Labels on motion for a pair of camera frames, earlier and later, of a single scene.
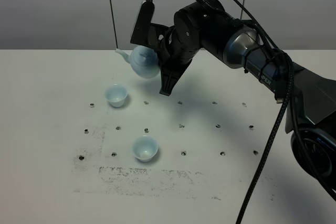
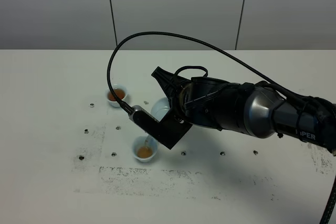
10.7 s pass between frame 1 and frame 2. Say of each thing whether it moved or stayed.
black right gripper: moved
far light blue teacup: stayed
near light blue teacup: stayed
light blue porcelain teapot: moved
